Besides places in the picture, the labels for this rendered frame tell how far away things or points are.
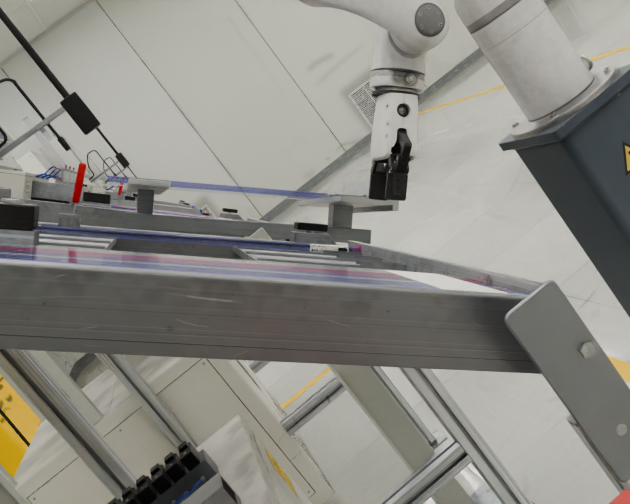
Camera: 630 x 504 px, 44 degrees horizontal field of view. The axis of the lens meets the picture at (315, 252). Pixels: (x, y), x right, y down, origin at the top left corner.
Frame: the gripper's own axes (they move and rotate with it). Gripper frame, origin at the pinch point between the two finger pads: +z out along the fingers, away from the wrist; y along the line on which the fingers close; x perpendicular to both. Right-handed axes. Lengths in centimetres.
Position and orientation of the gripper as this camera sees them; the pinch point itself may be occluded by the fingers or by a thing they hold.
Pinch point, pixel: (386, 193)
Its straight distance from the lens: 123.3
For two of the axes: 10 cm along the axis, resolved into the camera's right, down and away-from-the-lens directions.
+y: -2.0, -0.7, 9.8
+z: -0.9, 9.9, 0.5
